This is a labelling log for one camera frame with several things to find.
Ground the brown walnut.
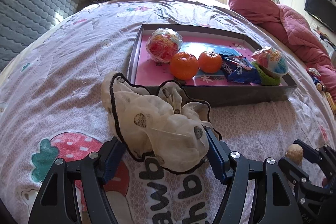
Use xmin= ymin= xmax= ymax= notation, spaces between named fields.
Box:
xmin=285 ymin=144 xmax=303 ymax=166

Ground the green fuzzy ring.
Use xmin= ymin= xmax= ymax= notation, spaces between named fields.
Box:
xmin=251 ymin=61 xmax=289 ymax=86

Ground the blue white toy egg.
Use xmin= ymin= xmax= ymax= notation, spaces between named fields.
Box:
xmin=251 ymin=46 xmax=288 ymax=78

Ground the blue Oreo snack packet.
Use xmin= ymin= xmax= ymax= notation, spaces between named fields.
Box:
xmin=221 ymin=55 xmax=261 ymax=85

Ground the cream cloth with black trim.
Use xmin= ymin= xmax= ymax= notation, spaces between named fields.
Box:
xmin=101 ymin=71 xmax=213 ymax=174

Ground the small orange mandarin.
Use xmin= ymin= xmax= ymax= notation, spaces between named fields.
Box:
xmin=198 ymin=51 xmax=222 ymax=74

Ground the large orange mandarin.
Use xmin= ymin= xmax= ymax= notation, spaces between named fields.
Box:
xmin=170 ymin=52 xmax=199 ymax=80

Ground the red blue toy egg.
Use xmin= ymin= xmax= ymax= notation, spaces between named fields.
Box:
xmin=146 ymin=28 xmax=183 ymax=63

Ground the small toy figure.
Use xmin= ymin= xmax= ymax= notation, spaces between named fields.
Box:
xmin=307 ymin=68 xmax=326 ymax=92

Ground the white drawer cabinet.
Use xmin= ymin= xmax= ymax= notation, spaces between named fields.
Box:
xmin=313 ymin=30 xmax=335 ymax=61

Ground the shallow grey cardboard box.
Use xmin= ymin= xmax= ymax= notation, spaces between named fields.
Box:
xmin=127 ymin=23 xmax=297 ymax=107

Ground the pink children's book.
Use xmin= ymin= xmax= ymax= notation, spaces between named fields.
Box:
xmin=131 ymin=34 xmax=261 ymax=86

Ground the pink quilted blanket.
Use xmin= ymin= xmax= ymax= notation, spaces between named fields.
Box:
xmin=228 ymin=0 xmax=336 ymax=99

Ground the grey quilted headboard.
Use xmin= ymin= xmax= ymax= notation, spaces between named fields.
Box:
xmin=1 ymin=0 xmax=90 ymax=69

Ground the black wall television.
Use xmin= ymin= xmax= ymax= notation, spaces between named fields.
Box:
xmin=304 ymin=0 xmax=336 ymax=33

